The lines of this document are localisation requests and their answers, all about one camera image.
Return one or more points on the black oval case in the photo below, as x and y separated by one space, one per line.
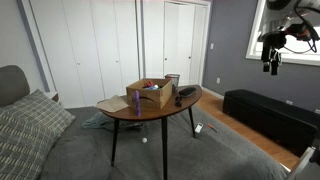
187 92

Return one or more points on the oval wooden table black legs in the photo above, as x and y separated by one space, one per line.
150 112

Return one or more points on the red item in box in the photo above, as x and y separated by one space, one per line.
148 84

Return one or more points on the white wall outlet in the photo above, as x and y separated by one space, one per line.
289 102
218 80

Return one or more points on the small white ball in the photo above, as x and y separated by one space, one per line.
144 140

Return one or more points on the white light switch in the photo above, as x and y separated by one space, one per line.
211 46

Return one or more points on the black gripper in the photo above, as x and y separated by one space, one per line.
272 43

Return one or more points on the black wrist camera red mount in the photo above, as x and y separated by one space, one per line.
301 31

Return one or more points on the narrow white closet doors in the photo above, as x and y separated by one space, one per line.
180 43

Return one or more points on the brown paper sheet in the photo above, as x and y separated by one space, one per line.
111 104

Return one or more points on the small black object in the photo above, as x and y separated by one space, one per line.
178 101

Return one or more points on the white nightstand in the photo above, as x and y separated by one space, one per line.
53 96

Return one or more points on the open cardboard box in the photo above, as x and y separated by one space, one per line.
151 96

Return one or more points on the grey dash patterned pillow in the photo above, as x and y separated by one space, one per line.
20 150

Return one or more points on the grey rug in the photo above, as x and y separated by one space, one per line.
206 156

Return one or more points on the wide white closet doors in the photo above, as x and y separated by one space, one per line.
86 50

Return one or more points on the black upholstered bench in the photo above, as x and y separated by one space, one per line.
266 115

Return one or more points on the white remote control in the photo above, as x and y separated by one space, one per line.
199 128

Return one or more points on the grey mesh pen holder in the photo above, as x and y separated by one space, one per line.
175 81

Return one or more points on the grey armchair back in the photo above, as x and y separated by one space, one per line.
11 85

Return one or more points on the purple marker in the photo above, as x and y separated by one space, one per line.
137 103

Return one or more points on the blue item in box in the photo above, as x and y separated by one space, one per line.
153 87

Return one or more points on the grey plaid pillow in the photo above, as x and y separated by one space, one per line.
40 111

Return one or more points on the white framed window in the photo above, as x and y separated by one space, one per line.
300 55

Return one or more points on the teal towel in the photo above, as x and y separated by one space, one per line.
95 120

